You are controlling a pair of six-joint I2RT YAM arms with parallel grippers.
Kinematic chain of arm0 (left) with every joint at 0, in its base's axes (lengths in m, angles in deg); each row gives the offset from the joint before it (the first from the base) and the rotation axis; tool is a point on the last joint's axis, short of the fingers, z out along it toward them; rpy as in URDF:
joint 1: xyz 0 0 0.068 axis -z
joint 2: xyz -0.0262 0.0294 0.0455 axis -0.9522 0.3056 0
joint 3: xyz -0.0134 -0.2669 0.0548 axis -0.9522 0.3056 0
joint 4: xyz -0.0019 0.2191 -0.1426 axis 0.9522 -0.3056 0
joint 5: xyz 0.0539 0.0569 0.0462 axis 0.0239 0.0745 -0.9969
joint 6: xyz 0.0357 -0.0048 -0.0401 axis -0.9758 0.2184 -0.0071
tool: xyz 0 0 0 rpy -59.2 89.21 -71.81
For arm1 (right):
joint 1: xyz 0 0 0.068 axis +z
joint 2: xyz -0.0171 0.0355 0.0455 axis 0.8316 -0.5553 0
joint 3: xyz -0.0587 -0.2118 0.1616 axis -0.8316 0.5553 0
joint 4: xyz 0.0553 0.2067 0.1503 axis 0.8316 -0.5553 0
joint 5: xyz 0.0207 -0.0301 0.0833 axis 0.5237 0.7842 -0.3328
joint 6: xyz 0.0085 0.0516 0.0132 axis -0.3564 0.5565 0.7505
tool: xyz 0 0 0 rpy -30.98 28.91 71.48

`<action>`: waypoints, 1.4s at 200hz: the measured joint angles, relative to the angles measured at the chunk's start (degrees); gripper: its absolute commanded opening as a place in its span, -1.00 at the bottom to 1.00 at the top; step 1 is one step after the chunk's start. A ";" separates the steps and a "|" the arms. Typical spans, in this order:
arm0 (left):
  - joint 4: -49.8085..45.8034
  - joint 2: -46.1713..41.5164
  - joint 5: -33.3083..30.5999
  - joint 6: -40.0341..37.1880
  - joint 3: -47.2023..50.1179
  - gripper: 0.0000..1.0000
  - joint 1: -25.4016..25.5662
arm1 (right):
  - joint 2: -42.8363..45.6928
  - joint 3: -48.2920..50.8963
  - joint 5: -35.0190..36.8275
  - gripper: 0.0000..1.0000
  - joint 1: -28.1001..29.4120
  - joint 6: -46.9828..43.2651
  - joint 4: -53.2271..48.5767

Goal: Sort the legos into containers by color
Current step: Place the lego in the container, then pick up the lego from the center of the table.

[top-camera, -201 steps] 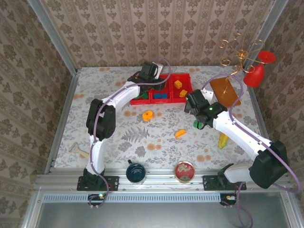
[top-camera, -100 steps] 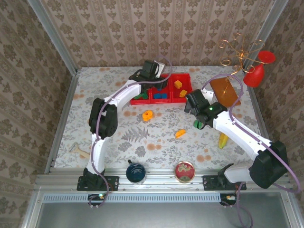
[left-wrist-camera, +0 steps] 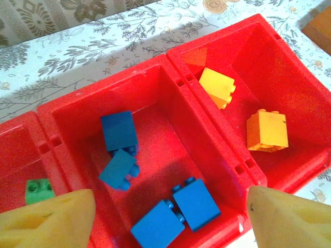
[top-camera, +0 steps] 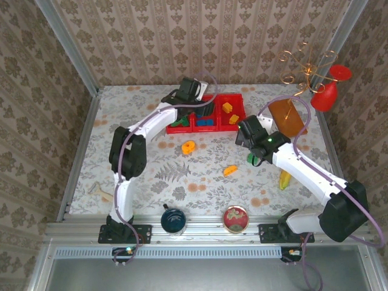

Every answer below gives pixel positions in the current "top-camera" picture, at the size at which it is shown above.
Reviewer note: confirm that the yellow lego brick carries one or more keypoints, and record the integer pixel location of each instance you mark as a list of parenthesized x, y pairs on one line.
[(226, 107), (233, 119), (230, 171)]

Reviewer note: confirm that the square green lego brick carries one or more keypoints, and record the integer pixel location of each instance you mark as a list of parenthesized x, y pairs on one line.
[(251, 159)]

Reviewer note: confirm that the long green lego brick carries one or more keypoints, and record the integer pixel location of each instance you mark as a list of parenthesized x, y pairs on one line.
[(175, 123), (184, 121)]

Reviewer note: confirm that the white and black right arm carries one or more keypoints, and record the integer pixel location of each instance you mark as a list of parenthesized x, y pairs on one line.
[(303, 169)]

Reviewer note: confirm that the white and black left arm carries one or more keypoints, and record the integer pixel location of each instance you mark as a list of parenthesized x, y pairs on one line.
[(122, 200)]

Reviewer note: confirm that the red plastic bin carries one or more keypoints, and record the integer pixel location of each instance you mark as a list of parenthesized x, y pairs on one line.
[(238, 104), (206, 129), (179, 129)]

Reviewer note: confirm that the brown wooden board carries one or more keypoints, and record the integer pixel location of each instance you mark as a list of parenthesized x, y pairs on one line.
[(288, 118)]

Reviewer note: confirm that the yellow banana toy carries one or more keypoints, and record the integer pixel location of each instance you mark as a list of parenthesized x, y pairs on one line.
[(285, 182)]

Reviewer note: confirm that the orange round lego piece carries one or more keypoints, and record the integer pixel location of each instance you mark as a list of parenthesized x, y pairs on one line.
[(185, 149)]

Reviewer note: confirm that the floral tablecloth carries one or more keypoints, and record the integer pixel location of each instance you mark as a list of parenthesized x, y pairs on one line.
[(212, 188)]

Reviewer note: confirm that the red goblet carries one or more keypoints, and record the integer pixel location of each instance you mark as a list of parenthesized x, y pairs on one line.
[(324, 98)]

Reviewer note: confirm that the round red gold tin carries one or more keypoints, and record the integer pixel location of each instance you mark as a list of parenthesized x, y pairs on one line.
[(236, 219)]

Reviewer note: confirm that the dark blue mug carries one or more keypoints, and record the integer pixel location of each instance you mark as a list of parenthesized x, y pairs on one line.
[(173, 219)]

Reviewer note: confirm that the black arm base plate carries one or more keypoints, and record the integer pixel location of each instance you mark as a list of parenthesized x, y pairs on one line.
[(142, 233), (268, 233)]

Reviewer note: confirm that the aluminium frame rail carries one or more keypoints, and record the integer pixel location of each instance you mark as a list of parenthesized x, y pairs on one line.
[(206, 230)]

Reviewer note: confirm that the aluminium side rail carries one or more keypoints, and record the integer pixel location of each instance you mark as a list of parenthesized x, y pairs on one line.
[(79, 154)]

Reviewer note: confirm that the aluminium frame post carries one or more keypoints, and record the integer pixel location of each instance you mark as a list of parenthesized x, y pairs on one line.
[(342, 36), (68, 45)]

